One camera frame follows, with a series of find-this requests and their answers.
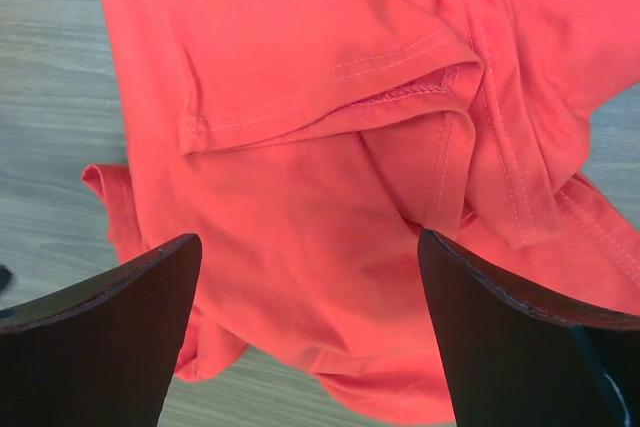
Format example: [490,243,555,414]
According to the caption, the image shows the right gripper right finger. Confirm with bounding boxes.
[418,230,639,427]

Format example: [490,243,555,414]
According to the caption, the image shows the orange t shirt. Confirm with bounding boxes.
[83,0,639,425]

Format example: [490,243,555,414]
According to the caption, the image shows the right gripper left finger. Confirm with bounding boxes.
[1,234,202,426]

